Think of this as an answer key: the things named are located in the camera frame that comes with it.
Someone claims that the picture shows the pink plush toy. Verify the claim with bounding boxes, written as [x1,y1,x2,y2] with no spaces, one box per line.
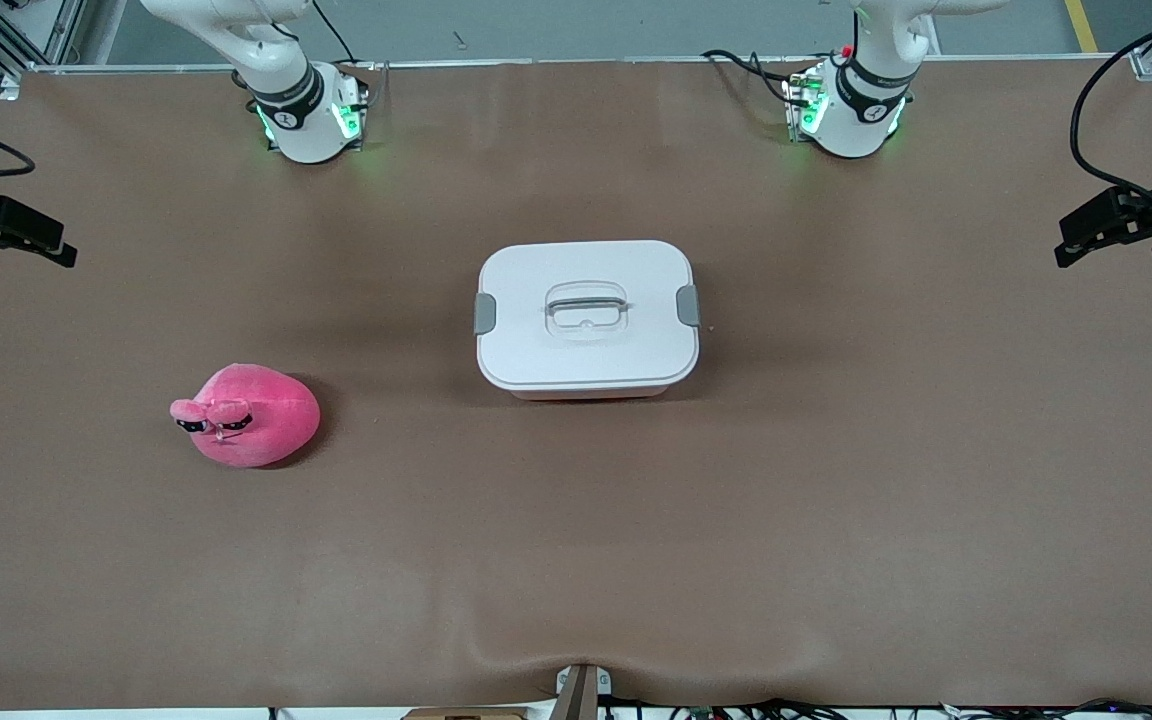
[169,363,322,469]

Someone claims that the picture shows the white box lid grey latches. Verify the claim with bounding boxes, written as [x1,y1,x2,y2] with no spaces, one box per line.
[474,240,702,393]

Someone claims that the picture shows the pink plastic box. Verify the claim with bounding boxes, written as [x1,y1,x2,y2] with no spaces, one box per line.
[511,385,672,402]

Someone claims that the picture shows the brown table mat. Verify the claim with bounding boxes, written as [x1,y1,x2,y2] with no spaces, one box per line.
[0,58,1152,713]

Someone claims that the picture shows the black right base cable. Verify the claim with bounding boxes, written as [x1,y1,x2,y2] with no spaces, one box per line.
[311,0,377,106]

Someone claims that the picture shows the black left base cables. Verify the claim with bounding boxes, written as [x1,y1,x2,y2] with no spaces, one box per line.
[701,48,817,136]

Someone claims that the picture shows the black cable bundle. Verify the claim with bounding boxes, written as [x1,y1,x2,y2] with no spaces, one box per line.
[606,698,1152,720]

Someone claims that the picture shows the silver table edge rail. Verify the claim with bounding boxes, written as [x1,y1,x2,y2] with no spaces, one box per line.
[26,55,1137,76]

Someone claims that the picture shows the metal table clamp bracket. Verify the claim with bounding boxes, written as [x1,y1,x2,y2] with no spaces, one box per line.
[556,665,612,720]

